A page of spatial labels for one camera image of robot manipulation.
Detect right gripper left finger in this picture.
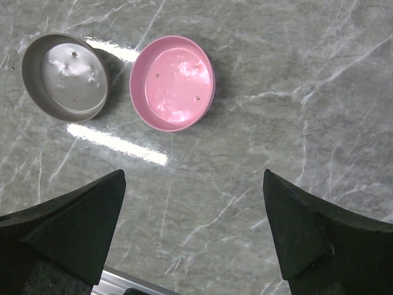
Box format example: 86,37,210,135
1,170,126,294

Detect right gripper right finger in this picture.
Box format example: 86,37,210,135
263,170,392,294

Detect grey round lid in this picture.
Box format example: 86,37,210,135
21,33,111,123

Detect pink round lid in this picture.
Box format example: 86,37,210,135
130,36,216,132

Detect aluminium mounting rail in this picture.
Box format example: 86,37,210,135
91,266,177,295

